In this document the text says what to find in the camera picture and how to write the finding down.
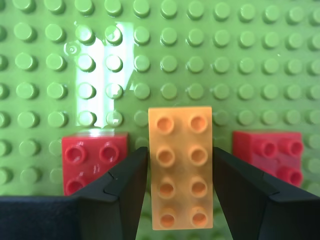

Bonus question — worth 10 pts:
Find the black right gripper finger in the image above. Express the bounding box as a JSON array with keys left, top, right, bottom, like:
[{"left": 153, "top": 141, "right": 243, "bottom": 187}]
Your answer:
[
  {"left": 212, "top": 146, "right": 320, "bottom": 240},
  {"left": 0, "top": 146, "right": 149, "bottom": 240}
]

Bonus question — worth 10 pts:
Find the yellow toy brick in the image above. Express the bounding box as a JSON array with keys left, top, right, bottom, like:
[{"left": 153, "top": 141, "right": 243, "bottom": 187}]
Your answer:
[{"left": 147, "top": 106, "right": 214, "bottom": 230}]

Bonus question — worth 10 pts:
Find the red toy brick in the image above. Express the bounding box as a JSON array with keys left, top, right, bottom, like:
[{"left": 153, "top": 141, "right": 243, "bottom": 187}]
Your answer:
[
  {"left": 61, "top": 131, "right": 130, "bottom": 196},
  {"left": 232, "top": 131, "right": 303, "bottom": 188}
]

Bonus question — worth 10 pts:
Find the green studded baseplate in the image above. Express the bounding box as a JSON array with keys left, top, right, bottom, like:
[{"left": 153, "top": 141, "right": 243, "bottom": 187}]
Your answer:
[{"left": 0, "top": 0, "right": 320, "bottom": 240}]

